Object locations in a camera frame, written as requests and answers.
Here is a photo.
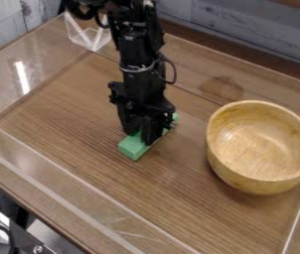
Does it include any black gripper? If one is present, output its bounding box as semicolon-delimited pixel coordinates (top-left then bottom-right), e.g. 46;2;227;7
107;63;175;146

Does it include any green rectangular block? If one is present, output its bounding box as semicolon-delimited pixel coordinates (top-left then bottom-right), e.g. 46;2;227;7
116;112;180;162

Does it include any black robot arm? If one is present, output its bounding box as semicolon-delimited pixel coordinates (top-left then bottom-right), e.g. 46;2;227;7
64;0;176;145

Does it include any brown wooden bowl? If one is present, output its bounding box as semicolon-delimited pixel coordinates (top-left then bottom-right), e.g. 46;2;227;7
206;100;300;195

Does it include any black metal clamp base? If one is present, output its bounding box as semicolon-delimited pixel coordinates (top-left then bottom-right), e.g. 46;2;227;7
9;221;57;254

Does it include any clear acrylic tray wall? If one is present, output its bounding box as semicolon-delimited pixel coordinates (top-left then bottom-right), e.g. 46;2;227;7
0;18;300;254

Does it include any black cable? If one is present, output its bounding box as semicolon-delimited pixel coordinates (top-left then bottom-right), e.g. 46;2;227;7
0;221;26;254

